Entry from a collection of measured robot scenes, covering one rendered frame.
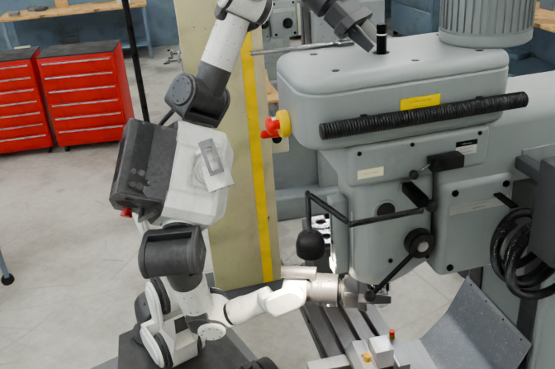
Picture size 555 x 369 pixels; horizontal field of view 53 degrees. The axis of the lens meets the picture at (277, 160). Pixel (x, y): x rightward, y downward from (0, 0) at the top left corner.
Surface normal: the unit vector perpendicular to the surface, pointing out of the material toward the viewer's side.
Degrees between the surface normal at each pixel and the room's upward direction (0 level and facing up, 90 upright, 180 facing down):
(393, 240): 90
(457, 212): 90
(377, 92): 90
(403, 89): 90
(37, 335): 0
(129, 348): 0
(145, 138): 58
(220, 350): 0
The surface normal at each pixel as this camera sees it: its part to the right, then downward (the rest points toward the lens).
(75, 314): -0.07, -0.90
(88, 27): 0.24, 0.39
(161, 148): 0.43, -0.20
